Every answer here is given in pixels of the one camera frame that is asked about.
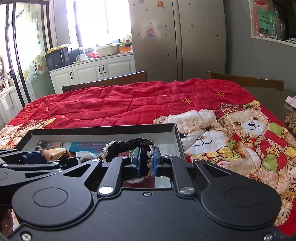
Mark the brown paper triangular packet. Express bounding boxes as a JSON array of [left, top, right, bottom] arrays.
[[41, 148, 69, 162]]

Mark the black crochet scrunchie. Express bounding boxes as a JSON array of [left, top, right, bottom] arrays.
[[101, 138, 154, 177]]

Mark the black shallow tray box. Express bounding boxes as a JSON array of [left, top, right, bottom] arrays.
[[14, 122, 186, 188]]

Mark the red teddy bear quilt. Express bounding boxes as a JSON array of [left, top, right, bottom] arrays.
[[0, 77, 296, 237]]

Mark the dark wooden chair left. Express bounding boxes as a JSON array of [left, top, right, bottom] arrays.
[[62, 71, 147, 93]]

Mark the dark wooden chair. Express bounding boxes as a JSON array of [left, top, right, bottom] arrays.
[[207, 71, 285, 92], [62, 71, 147, 93]]

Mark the white kitchen cabinet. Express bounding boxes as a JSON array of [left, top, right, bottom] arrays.
[[49, 52, 136, 94]]

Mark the black microwave oven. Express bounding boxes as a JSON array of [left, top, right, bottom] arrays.
[[45, 45, 72, 71]]

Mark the white mug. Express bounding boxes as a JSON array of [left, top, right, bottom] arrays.
[[76, 53, 88, 61]]

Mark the orange bowl on counter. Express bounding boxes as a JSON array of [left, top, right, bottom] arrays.
[[118, 46, 132, 54]]

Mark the dark wooden chair right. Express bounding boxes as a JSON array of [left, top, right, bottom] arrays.
[[207, 71, 285, 92]]

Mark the white tub on counter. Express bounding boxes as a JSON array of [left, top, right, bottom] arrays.
[[97, 44, 117, 57]]

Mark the stainless double-door refrigerator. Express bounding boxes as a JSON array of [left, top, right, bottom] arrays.
[[128, 0, 226, 82]]

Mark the brown nuts pile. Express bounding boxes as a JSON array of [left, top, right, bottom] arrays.
[[285, 113, 296, 136]]

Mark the pink cloth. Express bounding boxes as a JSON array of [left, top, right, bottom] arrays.
[[285, 96, 296, 108]]

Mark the green sign on shelf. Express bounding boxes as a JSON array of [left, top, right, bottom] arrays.
[[257, 9, 276, 38]]

